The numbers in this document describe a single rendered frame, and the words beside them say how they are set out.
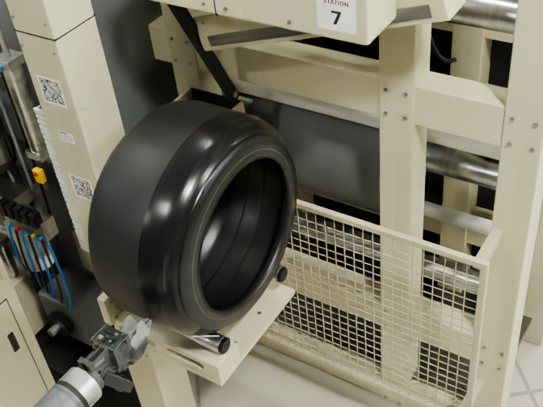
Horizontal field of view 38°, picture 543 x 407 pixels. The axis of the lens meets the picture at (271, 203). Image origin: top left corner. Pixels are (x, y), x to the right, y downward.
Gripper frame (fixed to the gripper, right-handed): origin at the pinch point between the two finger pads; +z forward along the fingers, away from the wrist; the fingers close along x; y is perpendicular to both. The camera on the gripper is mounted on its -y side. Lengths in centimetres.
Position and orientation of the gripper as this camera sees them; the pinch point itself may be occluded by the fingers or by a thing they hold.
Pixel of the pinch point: (147, 325)
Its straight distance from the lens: 188.1
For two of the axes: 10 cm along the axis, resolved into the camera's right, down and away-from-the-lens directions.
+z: 5.3, -5.7, 6.2
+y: -1.0, -7.7, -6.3
